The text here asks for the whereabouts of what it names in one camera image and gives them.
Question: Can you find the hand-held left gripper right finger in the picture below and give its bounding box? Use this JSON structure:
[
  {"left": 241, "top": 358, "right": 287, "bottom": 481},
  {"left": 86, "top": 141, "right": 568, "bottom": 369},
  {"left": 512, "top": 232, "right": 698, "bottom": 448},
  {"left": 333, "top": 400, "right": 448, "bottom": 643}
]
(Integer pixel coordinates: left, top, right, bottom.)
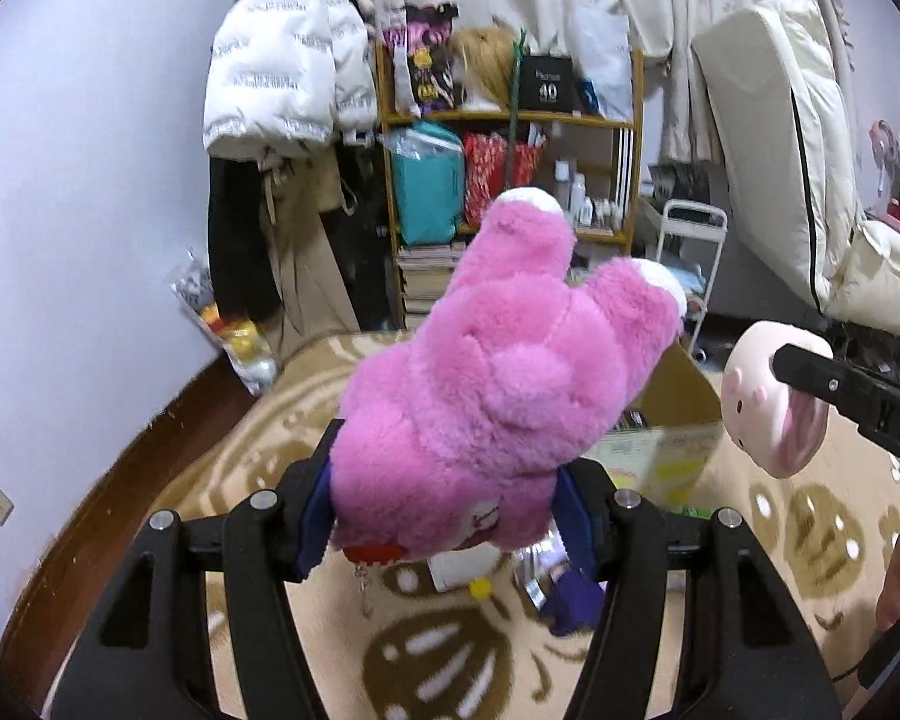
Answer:
[{"left": 553, "top": 463, "right": 845, "bottom": 720}]

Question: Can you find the bag of plush toys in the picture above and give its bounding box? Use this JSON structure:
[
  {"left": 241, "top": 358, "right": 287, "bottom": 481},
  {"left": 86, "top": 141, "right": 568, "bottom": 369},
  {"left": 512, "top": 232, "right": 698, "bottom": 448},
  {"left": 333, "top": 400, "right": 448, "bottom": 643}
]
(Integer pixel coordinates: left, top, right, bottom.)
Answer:
[{"left": 169, "top": 247, "right": 280, "bottom": 396}]

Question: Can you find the black gift box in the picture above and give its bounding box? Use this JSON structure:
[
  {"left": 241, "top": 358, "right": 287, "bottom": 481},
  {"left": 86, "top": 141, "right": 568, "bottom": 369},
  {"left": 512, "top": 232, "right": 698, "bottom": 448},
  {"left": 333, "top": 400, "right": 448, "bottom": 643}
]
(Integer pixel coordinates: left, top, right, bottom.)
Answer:
[{"left": 520, "top": 52, "right": 578, "bottom": 116}]

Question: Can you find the stack of books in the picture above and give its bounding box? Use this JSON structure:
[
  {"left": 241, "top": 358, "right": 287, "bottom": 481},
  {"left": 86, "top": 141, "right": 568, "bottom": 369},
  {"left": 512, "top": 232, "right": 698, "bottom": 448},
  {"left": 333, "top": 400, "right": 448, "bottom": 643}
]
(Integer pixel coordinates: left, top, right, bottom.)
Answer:
[{"left": 396, "top": 238, "right": 469, "bottom": 331}]

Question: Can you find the red patterned bag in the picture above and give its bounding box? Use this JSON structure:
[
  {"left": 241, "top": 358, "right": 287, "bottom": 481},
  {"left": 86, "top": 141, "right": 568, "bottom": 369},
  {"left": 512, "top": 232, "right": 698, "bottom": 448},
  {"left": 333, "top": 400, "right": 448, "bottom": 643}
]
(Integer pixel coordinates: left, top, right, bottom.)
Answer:
[{"left": 462, "top": 132, "right": 545, "bottom": 227}]

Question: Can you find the cardboard box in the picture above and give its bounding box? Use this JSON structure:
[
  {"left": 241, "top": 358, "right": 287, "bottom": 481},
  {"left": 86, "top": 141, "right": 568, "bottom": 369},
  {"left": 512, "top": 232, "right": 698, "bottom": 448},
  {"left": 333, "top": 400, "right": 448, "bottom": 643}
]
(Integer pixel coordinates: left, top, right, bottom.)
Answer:
[{"left": 598, "top": 341, "right": 724, "bottom": 520}]

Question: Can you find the beige patterned blanket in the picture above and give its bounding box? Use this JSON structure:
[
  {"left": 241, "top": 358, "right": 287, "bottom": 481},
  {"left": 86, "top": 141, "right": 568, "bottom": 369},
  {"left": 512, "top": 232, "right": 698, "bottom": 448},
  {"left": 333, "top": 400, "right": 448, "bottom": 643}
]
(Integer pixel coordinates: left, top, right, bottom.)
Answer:
[{"left": 40, "top": 330, "right": 900, "bottom": 720}]

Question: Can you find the white puffer jacket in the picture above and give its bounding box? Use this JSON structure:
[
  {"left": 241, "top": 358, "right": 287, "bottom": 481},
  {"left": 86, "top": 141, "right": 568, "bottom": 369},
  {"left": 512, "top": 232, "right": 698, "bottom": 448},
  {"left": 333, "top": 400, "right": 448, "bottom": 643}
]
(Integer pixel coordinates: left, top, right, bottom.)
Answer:
[{"left": 202, "top": 0, "right": 378, "bottom": 160}]

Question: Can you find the pink plush bear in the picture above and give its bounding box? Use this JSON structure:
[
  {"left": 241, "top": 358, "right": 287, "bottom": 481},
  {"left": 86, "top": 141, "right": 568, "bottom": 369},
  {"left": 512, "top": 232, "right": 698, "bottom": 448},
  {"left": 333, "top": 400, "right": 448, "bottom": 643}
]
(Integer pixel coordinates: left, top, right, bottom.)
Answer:
[{"left": 329, "top": 188, "right": 688, "bottom": 566}]

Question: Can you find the beige coat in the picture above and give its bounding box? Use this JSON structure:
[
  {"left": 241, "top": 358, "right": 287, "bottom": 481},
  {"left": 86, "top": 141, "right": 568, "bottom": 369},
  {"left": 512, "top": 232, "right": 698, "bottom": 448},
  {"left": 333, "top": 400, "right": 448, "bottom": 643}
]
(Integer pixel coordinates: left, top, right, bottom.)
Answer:
[{"left": 259, "top": 154, "right": 362, "bottom": 361}]

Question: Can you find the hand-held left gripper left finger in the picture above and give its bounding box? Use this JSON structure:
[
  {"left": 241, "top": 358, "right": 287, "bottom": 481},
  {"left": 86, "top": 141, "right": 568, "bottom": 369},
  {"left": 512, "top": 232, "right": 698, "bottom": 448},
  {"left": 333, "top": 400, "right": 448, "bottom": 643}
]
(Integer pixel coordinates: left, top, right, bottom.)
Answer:
[{"left": 51, "top": 418, "right": 346, "bottom": 720}]

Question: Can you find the white mattress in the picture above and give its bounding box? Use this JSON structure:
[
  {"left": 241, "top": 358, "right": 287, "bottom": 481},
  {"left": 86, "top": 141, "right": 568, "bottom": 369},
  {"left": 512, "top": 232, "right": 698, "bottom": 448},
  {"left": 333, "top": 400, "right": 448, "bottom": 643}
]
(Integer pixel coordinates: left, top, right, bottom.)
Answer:
[{"left": 691, "top": 0, "right": 868, "bottom": 311}]

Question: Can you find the white curtain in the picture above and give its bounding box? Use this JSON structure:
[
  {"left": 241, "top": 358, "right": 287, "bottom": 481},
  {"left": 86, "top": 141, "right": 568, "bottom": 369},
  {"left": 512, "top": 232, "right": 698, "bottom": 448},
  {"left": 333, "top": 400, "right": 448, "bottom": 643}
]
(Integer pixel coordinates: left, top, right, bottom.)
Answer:
[{"left": 360, "top": 0, "right": 863, "bottom": 166}]

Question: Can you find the cream pillow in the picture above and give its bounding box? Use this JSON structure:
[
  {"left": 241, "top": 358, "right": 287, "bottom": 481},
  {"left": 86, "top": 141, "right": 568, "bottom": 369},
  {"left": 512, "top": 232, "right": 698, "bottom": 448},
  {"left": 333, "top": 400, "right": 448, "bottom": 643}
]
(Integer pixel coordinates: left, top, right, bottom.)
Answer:
[{"left": 826, "top": 218, "right": 900, "bottom": 337}]

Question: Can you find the white metal cart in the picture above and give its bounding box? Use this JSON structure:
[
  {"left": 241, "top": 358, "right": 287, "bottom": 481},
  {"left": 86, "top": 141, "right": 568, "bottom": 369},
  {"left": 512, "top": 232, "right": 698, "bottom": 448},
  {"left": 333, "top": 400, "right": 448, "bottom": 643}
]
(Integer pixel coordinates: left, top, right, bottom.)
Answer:
[{"left": 653, "top": 199, "right": 729, "bottom": 361}]

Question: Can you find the teal bag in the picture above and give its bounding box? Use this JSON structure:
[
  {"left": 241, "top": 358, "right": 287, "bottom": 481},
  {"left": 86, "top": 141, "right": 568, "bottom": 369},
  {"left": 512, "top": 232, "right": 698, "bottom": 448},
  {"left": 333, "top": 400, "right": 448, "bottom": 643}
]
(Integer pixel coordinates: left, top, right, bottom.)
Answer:
[{"left": 387, "top": 124, "right": 467, "bottom": 245}]

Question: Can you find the wooden shelf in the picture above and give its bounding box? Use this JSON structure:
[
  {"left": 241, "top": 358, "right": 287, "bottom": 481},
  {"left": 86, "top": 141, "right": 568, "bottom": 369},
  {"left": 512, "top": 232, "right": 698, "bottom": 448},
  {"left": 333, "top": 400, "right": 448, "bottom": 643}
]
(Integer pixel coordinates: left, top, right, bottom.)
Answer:
[{"left": 376, "top": 36, "right": 645, "bottom": 331}]

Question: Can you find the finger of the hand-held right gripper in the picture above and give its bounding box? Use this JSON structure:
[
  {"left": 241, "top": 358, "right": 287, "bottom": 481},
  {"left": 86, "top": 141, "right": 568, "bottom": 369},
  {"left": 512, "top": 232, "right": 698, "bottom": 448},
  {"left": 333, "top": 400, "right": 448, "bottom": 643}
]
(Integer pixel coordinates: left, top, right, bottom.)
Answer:
[{"left": 771, "top": 344, "right": 900, "bottom": 476}]

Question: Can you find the pink pig plush toy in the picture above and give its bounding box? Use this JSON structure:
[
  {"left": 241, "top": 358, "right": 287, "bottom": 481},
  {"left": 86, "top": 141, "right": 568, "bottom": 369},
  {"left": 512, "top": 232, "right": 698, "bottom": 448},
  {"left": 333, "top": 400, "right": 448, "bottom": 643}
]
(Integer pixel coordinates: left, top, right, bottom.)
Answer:
[{"left": 721, "top": 320, "right": 834, "bottom": 479}]

